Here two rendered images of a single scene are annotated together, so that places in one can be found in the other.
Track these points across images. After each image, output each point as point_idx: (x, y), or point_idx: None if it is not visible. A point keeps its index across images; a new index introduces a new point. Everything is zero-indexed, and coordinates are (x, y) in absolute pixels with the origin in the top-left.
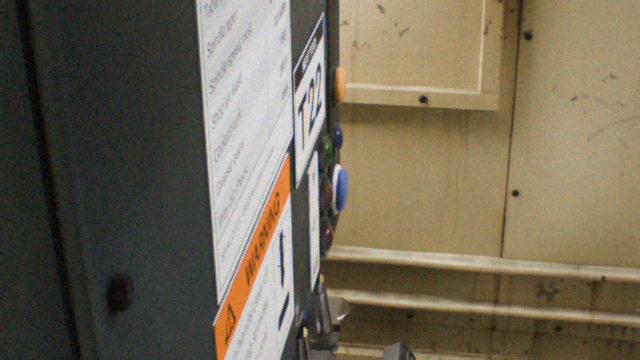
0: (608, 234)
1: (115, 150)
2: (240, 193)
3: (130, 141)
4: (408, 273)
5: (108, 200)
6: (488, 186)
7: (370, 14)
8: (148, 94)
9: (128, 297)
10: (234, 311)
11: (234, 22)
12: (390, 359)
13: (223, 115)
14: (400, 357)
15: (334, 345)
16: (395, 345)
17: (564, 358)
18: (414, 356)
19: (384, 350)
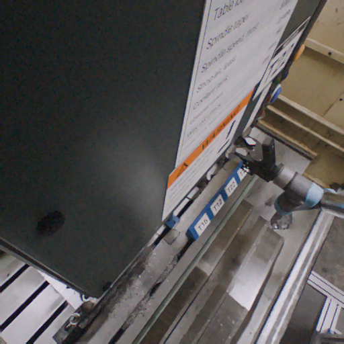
0: None
1: (44, 145)
2: (211, 116)
3: (76, 130)
4: (289, 108)
5: (31, 181)
6: (332, 93)
7: (330, 11)
8: (113, 88)
9: (53, 230)
10: (187, 163)
11: (243, 22)
12: (266, 142)
13: (210, 82)
14: (269, 143)
15: (253, 125)
16: (270, 138)
17: (322, 154)
18: (274, 144)
19: (266, 138)
